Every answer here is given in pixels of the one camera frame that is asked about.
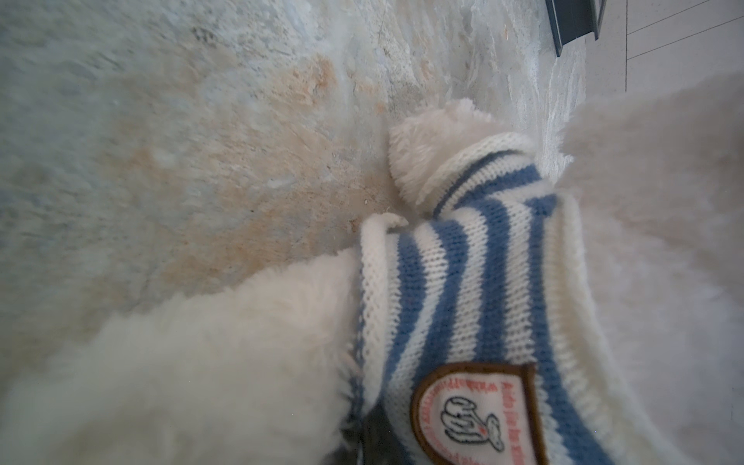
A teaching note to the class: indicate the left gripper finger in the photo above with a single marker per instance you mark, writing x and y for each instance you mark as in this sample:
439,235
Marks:
378,444

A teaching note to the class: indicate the blue white striped sweater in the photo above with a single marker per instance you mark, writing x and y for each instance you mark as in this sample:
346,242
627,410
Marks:
477,334

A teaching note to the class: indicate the white teddy bear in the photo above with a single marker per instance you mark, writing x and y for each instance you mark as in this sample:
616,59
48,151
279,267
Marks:
264,373

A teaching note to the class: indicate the black white checkerboard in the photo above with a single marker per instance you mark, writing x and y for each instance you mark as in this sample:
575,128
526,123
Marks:
572,19

